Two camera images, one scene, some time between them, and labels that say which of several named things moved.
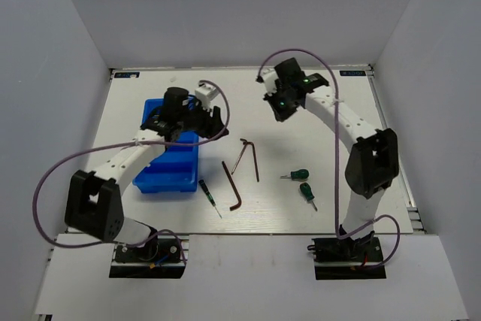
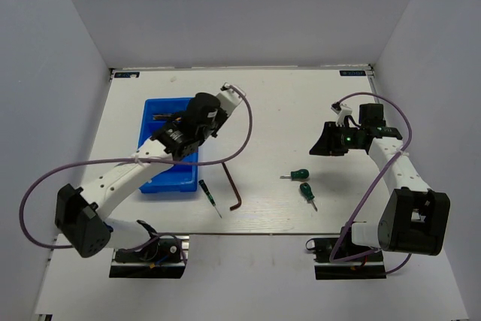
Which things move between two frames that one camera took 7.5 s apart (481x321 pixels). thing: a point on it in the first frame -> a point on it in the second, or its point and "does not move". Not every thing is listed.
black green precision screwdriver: (204, 186) does not move
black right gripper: (280, 116) -> (327, 143)
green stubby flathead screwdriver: (298, 174) does not move
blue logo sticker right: (352, 73) does not move
